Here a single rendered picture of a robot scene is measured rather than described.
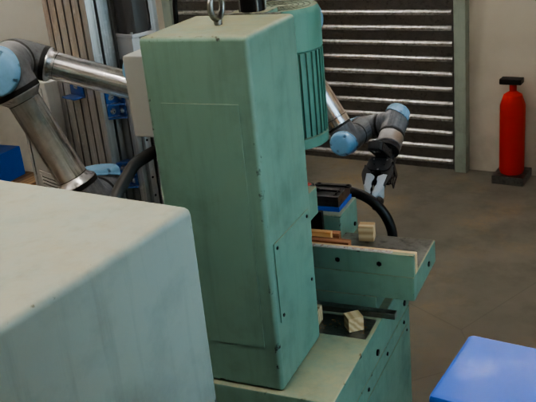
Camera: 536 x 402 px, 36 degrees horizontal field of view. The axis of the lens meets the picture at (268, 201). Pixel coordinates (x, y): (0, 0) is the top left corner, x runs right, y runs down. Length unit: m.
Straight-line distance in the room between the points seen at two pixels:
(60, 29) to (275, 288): 1.32
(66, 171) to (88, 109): 0.42
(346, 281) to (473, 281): 1.90
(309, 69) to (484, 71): 3.20
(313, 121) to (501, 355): 0.85
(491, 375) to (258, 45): 0.70
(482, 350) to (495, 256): 2.90
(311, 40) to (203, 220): 0.47
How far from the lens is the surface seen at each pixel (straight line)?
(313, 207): 1.95
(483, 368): 1.10
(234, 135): 1.47
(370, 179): 2.35
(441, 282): 3.78
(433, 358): 3.25
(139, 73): 1.58
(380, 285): 1.91
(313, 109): 1.81
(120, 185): 1.53
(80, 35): 2.52
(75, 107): 2.66
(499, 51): 4.87
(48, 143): 2.20
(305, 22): 1.76
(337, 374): 1.74
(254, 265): 1.56
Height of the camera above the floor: 1.77
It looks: 22 degrees down
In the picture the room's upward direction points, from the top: 6 degrees counter-clockwise
